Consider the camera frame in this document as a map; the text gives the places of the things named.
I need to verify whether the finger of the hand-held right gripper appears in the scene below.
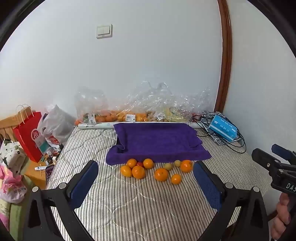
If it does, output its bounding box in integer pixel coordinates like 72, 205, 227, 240
271, 144, 296, 164
252, 148, 296, 173

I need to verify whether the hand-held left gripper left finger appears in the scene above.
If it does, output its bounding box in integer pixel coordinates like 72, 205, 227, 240
23, 160, 99, 241

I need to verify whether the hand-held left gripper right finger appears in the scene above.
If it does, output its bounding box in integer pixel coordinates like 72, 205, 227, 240
193, 160, 271, 241

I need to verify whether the purple towel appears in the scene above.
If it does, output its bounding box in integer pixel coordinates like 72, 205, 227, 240
106, 123, 212, 166

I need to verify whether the person's right hand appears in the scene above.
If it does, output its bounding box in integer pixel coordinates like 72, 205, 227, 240
271, 193, 291, 240

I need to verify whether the cluster of small bottles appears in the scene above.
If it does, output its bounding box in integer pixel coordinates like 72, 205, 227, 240
40, 144, 64, 166

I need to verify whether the blue tissue pack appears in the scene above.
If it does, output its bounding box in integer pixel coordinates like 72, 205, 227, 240
209, 115, 238, 142

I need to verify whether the striped quilt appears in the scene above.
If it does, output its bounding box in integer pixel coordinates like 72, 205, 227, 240
45, 126, 272, 241

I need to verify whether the wooden nightstand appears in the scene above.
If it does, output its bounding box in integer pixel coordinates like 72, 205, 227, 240
23, 158, 56, 189

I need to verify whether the red white packet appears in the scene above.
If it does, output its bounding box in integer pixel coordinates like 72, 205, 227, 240
45, 136, 60, 149

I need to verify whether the teal white packet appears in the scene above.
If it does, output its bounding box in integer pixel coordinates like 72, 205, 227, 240
35, 134, 50, 155

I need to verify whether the white paper roll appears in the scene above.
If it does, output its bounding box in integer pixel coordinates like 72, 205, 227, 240
78, 122, 121, 130

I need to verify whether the translucent white plastic bag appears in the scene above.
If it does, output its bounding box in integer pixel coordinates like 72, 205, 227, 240
37, 105, 75, 151

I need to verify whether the pink cloth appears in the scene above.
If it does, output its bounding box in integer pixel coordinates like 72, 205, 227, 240
0, 160, 28, 204

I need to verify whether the red paper bag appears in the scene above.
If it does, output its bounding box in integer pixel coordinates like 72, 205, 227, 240
13, 104, 44, 163

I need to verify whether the green cloth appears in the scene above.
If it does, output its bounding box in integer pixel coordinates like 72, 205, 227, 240
0, 199, 26, 232

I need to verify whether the clear bag of yellow fruit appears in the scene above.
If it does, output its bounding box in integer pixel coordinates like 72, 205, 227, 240
148, 81, 215, 123

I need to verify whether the floral cloth bag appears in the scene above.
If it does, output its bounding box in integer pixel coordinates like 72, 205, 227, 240
0, 138, 26, 175

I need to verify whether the black cable bundle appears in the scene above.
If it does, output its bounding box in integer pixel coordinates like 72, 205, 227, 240
192, 112, 247, 154

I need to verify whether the wooden bed frame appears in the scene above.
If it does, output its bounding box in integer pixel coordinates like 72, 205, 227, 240
0, 113, 31, 142

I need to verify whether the brown wooden door frame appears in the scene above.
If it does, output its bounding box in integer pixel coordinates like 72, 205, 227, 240
213, 0, 232, 113

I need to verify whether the white light switch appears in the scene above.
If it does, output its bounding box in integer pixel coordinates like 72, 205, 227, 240
96, 24, 113, 39

